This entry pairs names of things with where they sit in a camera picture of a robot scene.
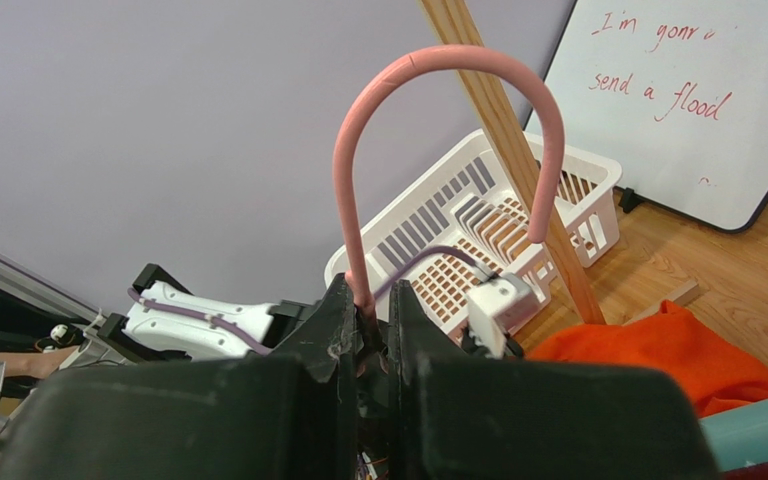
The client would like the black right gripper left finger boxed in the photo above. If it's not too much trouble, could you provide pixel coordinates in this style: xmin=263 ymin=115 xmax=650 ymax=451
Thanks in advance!
xmin=0 ymin=276 xmax=357 ymax=479

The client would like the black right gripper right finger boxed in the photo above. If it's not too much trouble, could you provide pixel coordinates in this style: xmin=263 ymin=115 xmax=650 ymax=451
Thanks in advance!
xmin=389 ymin=280 xmax=720 ymax=479

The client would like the orange t shirt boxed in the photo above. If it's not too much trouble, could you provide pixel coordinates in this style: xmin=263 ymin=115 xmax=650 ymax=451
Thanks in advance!
xmin=527 ymin=300 xmax=768 ymax=418

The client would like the pink wire hanger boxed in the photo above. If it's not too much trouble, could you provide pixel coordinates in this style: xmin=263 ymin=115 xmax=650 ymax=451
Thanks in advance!
xmin=0 ymin=44 xmax=567 ymax=477

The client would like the teal plastic hanger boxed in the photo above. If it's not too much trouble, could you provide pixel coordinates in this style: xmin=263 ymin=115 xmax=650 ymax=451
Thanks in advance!
xmin=700 ymin=400 xmax=768 ymax=473

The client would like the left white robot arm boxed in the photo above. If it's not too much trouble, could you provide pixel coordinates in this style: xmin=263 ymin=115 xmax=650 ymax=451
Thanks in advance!
xmin=97 ymin=263 xmax=318 ymax=363

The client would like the white plastic laundry basket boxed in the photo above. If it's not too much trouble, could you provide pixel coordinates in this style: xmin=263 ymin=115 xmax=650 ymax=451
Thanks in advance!
xmin=361 ymin=130 xmax=622 ymax=340

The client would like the white whiteboard red writing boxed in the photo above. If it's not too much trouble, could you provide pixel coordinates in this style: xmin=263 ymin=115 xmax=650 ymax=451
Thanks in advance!
xmin=545 ymin=0 xmax=768 ymax=232

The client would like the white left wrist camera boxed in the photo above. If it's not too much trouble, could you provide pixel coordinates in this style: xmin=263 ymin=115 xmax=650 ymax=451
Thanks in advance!
xmin=461 ymin=273 xmax=543 ymax=359

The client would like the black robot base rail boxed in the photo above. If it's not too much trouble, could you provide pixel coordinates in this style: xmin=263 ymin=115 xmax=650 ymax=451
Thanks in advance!
xmin=0 ymin=229 xmax=102 ymax=441

